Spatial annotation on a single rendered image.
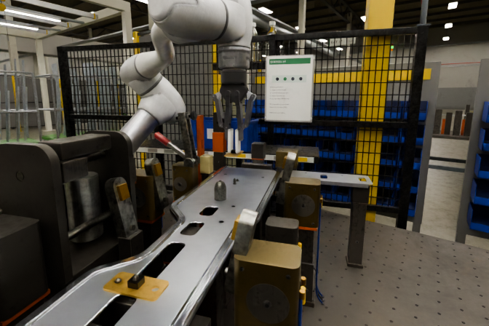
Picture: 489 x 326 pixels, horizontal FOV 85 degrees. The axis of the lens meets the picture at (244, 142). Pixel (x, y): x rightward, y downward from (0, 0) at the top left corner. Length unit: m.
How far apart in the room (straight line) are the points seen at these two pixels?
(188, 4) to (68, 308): 0.56
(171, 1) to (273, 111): 0.81
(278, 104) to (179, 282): 1.01
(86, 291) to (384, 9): 1.36
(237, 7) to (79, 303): 0.67
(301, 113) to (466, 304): 0.86
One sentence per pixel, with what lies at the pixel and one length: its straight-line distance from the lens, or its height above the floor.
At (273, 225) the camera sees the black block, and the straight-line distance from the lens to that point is 0.60.
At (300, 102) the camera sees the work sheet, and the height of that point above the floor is 1.24.
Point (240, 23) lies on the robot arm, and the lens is 0.75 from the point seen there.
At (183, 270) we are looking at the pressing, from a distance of 0.46.
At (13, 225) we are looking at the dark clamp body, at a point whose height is 1.08.
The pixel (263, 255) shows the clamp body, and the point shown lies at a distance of 0.40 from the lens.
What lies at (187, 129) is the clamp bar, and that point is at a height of 1.16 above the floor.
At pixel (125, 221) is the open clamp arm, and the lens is 0.59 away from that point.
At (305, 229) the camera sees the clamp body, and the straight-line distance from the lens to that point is 0.75.
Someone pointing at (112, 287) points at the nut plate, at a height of 1.00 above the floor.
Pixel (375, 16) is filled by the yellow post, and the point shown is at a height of 1.61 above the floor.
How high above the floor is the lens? 1.26
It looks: 10 degrees down
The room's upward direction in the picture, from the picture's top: straight up
